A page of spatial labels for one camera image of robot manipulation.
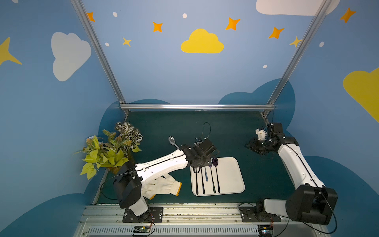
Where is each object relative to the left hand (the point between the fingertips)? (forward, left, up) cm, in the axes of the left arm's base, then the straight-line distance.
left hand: (208, 159), depth 79 cm
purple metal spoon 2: (+4, -6, -14) cm, 15 cm away
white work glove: (-10, +25, -14) cm, 30 cm away
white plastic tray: (-4, -11, -15) cm, 19 cm away
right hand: (+9, -24, +1) cm, 26 cm away
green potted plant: (-2, +48, +10) cm, 50 cm away
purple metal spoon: (-8, +2, -13) cm, 16 cm away
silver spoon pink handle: (+19, +23, -13) cm, 33 cm away
